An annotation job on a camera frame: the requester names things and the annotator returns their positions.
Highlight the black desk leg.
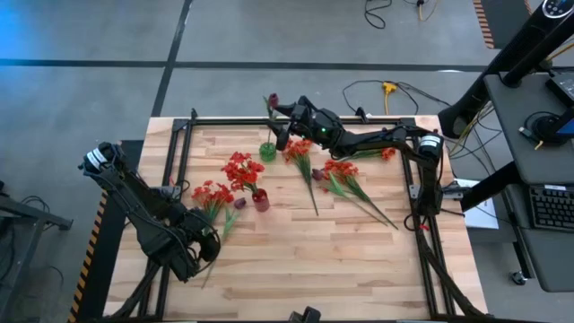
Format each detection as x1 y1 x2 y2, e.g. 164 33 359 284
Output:
459 160 526 213

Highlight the black aluminium table frame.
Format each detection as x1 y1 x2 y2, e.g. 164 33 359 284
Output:
105 107 494 323

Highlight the white paper sheet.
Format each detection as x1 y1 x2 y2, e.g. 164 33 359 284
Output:
455 178 500 231

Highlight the grey desk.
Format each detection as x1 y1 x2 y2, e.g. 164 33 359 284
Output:
483 73 574 293

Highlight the dark red artificial tulip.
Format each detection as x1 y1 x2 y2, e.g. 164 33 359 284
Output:
262 92 281 147
219 196 248 244

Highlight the red ribbed glass vase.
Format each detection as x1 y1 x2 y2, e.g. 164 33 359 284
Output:
251 188 271 214

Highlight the yellow power plug cable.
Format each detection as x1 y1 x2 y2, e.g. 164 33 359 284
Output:
380 81 399 116

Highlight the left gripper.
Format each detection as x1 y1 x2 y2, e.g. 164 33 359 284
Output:
177 208 223 265

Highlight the black hazard-striped platform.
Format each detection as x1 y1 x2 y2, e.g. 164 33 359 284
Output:
66 139 145 323

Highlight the black floor cable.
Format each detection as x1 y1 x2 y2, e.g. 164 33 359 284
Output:
363 0 394 31
342 79 452 117

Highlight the black pole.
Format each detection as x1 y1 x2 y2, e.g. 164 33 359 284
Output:
500 20 574 89

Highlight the orange-red artificial flower bunch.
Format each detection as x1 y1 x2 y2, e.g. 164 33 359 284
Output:
343 146 398 162
191 179 235 289
220 151 266 195
282 137 320 217
320 159 400 231

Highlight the laptop computer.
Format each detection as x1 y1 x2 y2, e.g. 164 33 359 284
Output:
545 71 574 102

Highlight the black tower fan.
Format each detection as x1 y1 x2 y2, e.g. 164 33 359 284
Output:
438 0 574 139

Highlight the yellow floor cable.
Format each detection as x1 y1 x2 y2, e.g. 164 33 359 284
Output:
416 0 439 22

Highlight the black table-level camera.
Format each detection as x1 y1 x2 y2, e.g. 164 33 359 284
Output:
289 306 322 323

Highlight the green glass vase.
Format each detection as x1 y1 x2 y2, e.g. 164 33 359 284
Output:
258 141 278 163

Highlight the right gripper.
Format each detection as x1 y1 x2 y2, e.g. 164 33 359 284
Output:
267 94 333 153

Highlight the black metal stand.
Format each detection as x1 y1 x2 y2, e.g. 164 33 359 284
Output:
0 179 75 323

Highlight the black floor mat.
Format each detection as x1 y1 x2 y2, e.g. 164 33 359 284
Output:
480 0 535 50

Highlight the black keyboard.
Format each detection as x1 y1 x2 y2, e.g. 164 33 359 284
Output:
528 184 574 233

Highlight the cable bundle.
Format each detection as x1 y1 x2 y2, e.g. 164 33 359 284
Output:
448 100 494 158

